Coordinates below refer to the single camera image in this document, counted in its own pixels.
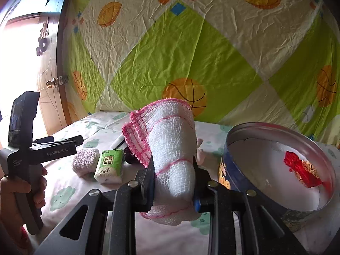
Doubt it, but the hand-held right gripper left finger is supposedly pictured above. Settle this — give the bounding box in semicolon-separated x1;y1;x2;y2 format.
34;154;157;255

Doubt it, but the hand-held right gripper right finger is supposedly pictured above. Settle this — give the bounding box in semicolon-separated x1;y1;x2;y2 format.
191;157;309;255

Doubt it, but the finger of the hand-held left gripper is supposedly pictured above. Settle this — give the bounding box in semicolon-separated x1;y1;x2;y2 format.
62;135;84;147
33;136;55;144

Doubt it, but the dark purple scrunchie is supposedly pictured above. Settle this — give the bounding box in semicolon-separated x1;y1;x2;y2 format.
123;149;139;166

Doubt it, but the white gauze cloth pink trim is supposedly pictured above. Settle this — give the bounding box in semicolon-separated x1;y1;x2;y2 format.
122;98;198;228

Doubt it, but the green tissue pack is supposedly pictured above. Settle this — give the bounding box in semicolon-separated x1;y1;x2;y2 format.
94;149;125;185

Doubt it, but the round metal tin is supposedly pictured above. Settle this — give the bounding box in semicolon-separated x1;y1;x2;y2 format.
219;122;336;233

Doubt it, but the person's left hand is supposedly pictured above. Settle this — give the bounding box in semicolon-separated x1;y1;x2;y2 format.
0;165;48;227

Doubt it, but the pale rolled towel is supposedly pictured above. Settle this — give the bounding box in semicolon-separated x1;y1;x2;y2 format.
72;149;100;177

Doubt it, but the wooden door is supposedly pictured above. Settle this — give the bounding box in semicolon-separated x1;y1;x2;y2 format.
0;0;70;139

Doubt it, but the brass door knob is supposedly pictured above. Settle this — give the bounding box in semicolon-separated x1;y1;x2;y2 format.
46;76;67;89

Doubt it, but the cloud print bed sheet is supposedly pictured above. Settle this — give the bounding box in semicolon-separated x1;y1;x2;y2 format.
24;110;340;255

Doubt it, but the purple door decoration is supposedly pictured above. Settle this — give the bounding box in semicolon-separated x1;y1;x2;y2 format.
35;18;51;56

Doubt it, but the red pouch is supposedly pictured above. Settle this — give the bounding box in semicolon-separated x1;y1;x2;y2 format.
283;151;323;188

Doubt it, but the basketball print sheet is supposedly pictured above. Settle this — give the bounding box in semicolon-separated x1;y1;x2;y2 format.
64;0;340;149

